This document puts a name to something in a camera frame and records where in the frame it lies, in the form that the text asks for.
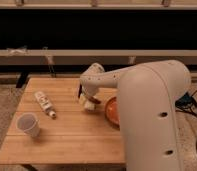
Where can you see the translucent plastic cup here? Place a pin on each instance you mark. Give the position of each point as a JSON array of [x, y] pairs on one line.
[[28, 124]]

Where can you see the blue device on floor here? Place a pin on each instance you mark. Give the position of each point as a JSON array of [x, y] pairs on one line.
[[184, 100]]

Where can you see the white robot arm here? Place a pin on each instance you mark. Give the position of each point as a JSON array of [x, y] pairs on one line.
[[146, 96]]

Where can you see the red pepper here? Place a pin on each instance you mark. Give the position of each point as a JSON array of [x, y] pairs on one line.
[[94, 100]]

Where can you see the orange bowl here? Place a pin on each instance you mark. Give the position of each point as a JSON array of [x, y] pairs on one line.
[[111, 112]]

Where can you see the white tube bottle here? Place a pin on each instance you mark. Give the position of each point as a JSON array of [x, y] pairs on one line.
[[45, 104]]

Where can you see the black rectangular block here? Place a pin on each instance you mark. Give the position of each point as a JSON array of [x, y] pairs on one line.
[[79, 91]]

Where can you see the white horizontal rail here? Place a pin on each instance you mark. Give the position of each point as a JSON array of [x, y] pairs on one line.
[[85, 57]]

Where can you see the white sponge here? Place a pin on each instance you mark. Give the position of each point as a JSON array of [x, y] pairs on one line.
[[90, 105]]

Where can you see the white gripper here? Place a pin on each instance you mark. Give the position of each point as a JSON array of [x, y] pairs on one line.
[[86, 94]]

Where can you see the wooden table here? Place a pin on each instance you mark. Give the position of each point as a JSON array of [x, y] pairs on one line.
[[74, 136]]

